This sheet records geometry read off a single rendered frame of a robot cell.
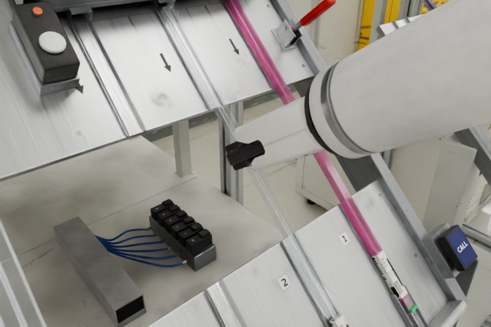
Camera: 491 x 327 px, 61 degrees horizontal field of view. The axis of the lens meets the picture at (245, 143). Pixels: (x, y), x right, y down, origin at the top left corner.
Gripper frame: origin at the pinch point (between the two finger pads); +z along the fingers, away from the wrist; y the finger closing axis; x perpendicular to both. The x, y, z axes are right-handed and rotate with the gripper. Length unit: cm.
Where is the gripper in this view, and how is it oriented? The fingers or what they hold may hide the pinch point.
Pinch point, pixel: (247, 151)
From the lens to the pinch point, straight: 49.7
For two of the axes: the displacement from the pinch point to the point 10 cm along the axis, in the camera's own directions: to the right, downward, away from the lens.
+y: -7.5, 3.1, -5.8
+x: 3.9, 9.2, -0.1
